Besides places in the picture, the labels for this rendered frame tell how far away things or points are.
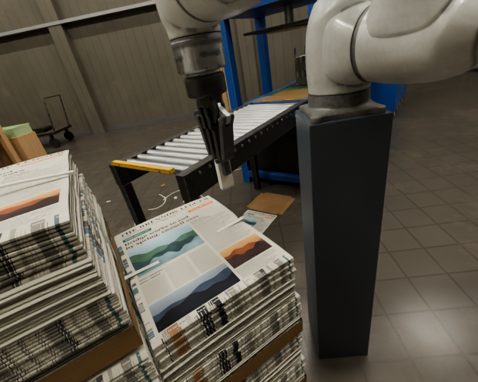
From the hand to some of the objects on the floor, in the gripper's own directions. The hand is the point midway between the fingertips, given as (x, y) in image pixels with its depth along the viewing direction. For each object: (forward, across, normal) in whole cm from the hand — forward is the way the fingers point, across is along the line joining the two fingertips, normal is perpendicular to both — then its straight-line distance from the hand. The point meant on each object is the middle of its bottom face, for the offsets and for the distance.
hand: (224, 173), depth 57 cm
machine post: (+96, -187, +162) cm, 265 cm away
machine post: (+96, -164, +106) cm, 218 cm away
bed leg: (+96, -95, -13) cm, 136 cm away
